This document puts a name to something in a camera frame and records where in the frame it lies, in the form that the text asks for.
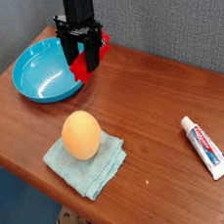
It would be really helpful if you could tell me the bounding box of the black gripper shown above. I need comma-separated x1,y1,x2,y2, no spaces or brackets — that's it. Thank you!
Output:
53,0,102,72

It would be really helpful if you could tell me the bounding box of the red rectangular block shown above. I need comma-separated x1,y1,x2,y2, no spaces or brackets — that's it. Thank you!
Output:
69,32,111,84

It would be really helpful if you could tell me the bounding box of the blue plate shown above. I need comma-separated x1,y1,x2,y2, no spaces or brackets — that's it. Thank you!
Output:
12,37,83,104

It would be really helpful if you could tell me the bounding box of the orange egg-shaped object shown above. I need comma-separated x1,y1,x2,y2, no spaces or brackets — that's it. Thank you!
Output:
62,111,102,160

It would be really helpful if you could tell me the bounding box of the light blue folded cloth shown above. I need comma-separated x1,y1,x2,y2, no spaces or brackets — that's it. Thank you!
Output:
43,131,127,201

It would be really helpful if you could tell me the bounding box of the white toothpaste tube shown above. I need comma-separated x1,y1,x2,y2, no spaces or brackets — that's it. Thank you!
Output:
181,116,224,181

